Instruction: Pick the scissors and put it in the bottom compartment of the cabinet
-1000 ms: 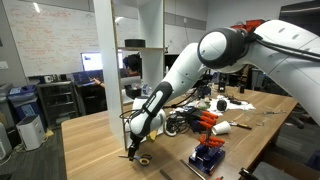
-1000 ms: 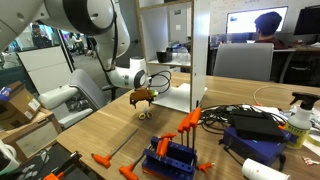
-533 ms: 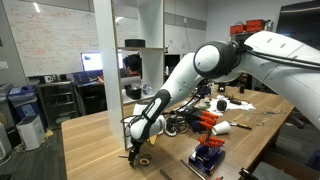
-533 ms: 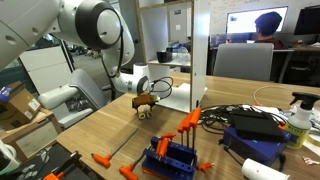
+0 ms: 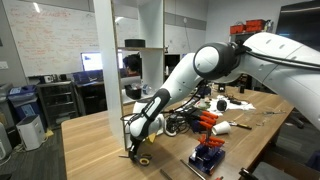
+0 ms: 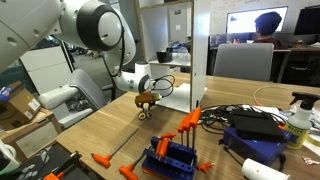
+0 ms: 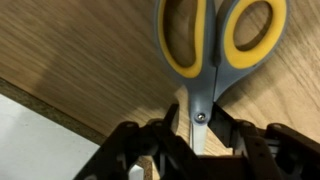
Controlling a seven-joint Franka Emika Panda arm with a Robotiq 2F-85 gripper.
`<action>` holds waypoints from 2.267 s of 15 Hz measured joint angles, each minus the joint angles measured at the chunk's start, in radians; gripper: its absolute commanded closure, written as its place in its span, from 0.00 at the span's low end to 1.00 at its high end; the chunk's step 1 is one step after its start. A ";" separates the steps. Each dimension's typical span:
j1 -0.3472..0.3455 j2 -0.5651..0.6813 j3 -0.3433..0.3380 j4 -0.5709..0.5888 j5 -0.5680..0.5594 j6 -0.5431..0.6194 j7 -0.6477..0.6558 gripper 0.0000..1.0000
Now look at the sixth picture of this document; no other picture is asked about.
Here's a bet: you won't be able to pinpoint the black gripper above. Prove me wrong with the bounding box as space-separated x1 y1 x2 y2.
136 98 157 112

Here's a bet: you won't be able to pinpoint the yellow grey handled scissors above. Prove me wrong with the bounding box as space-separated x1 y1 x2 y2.
137 103 155 121

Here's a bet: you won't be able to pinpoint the white open shelf cabinet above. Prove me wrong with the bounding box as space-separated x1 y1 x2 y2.
134 0 212 115

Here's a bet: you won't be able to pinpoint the blue hex key holder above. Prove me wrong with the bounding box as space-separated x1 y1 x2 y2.
141 135 198 180

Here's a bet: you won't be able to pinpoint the black orange clamp tool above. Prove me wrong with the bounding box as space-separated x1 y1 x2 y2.
42 150 83 180

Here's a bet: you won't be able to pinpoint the black flat device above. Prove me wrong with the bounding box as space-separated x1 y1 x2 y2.
231 109 288 143

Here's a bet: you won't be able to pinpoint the blue flat box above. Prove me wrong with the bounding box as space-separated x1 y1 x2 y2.
222 126 292 167

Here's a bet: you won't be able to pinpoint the cardboard box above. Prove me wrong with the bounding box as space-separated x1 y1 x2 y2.
0 80 42 132

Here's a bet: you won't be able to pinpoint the lit computer monitor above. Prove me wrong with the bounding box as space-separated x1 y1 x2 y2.
225 5 290 35

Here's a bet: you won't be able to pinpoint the white paper cup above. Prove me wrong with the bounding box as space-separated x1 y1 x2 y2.
241 157 292 180

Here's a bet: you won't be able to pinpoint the seated person dark hair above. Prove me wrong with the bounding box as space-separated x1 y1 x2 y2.
252 11 290 51

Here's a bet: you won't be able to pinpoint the white spray bottle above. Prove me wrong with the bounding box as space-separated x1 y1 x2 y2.
284 91 320 150

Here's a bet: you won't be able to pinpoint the dark computer monitor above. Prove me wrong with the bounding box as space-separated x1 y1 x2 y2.
293 4 320 37

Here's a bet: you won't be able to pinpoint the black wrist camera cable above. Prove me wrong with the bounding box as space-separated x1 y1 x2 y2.
152 74 176 99

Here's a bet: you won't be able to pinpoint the short orange T-handle hex key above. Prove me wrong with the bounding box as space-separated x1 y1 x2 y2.
155 137 170 158
160 132 177 141

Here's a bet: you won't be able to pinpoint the tall orange T-handle hex key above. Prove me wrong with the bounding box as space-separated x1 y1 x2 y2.
182 111 195 149
177 117 188 146
189 106 203 151

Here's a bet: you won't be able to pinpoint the long orange T-handle hex key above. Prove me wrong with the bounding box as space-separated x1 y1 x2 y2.
90 127 140 170
118 153 148 180

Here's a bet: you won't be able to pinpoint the small orange T-handle hex key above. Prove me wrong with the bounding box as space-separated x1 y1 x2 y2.
196 161 215 174

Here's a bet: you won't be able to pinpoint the white thin cable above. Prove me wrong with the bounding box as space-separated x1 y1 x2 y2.
252 84 296 107

